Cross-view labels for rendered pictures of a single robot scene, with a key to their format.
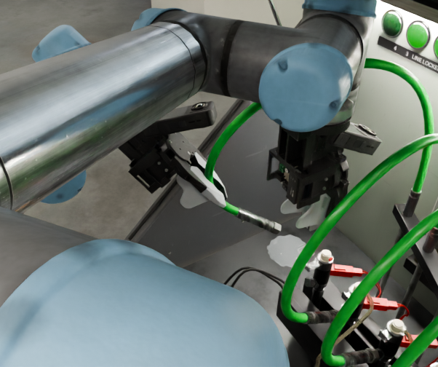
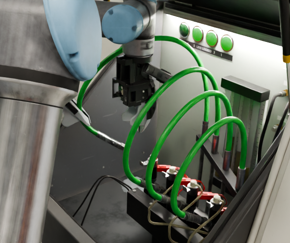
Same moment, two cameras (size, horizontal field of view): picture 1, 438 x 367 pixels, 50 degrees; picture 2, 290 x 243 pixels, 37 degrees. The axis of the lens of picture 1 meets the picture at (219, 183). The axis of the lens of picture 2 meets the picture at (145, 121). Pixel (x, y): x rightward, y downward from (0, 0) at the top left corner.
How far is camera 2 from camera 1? 0.50 m
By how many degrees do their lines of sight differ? 16
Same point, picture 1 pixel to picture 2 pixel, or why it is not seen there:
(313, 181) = (136, 90)
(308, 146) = (131, 70)
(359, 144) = (160, 75)
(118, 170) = not seen: hidden behind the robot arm
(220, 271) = (87, 200)
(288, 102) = (114, 28)
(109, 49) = not seen: outside the picture
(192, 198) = (69, 119)
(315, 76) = (124, 15)
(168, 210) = not seen: hidden behind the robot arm
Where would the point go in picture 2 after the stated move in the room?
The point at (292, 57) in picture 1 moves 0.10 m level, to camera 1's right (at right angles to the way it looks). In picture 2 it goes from (114, 8) to (164, 8)
